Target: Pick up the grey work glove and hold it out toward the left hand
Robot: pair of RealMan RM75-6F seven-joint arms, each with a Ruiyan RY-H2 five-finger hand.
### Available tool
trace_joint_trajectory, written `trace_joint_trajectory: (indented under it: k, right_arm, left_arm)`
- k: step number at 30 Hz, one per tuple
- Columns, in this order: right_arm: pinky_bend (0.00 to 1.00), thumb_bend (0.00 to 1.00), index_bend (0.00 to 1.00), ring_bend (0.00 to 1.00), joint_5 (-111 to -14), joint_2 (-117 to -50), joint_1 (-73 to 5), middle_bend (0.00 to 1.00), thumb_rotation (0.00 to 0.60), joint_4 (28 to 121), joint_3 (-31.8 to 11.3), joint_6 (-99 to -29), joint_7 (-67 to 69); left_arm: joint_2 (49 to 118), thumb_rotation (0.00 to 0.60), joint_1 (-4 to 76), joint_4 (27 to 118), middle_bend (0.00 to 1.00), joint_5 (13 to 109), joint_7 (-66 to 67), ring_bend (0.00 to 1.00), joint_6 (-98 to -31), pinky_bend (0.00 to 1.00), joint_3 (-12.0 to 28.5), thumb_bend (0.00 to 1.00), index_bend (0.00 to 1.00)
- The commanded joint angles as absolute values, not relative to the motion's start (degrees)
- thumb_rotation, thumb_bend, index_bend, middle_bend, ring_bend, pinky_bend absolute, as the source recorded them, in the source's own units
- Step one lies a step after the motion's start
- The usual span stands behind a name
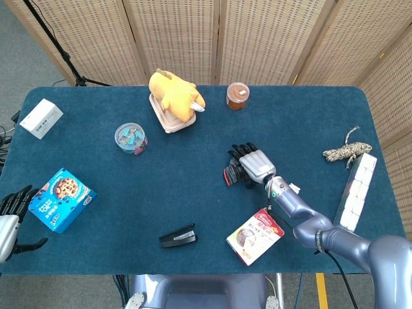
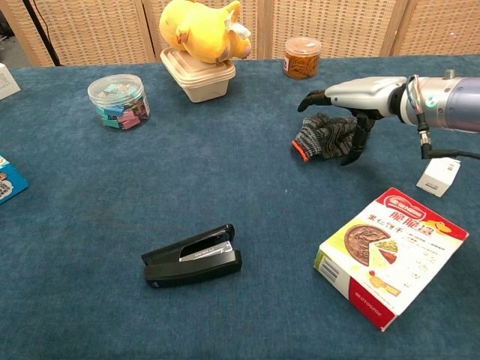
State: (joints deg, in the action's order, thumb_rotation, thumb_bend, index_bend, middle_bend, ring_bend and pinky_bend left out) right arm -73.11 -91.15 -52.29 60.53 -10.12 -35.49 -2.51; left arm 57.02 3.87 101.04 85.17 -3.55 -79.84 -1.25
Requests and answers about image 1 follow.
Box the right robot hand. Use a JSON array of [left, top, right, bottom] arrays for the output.
[[228, 142, 277, 185]]

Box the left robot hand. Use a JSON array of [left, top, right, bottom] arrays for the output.
[[0, 185, 49, 263]]

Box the black and grey knit glove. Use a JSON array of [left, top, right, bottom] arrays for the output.
[[223, 156, 256, 189]]

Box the blue cookie box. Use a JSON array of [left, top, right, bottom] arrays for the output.
[[28, 167, 97, 234]]

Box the red and white biscuit box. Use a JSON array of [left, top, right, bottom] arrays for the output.
[[225, 208, 285, 267]]

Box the clear jar of rubber bands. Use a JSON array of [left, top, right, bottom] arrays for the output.
[[225, 82, 251, 111]]

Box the beige lidded food container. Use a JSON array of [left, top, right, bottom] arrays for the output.
[[149, 93, 197, 134]]

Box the beige twine bundle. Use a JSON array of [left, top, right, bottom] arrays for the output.
[[322, 126, 373, 170]]

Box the white box with barcode label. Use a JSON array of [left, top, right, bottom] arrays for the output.
[[333, 153, 377, 232]]

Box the black stapler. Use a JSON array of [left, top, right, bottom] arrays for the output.
[[159, 223, 198, 248]]

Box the yellow plush toy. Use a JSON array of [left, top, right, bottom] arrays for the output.
[[148, 68, 206, 123]]

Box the white box with grey text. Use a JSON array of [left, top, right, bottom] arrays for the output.
[[19, 98, 64, 140]]

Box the clear jar of binder clips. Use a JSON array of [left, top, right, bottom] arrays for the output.
[[114, 122, 148, 156]]

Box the grey-blue robot torso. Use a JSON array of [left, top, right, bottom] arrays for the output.
[[130, 273, 268, 309]]

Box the wicker folding screen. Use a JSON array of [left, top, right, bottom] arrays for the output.
[[5, 0, 412, 223]]

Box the black tripod stand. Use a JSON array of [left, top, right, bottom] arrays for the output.
[[24, 0, 112, 87]]

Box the floor cables bundle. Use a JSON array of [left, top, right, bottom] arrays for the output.
[[0, 111, 22, 168]]

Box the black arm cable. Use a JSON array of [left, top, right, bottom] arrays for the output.
[[265, 183, 357, 309]]

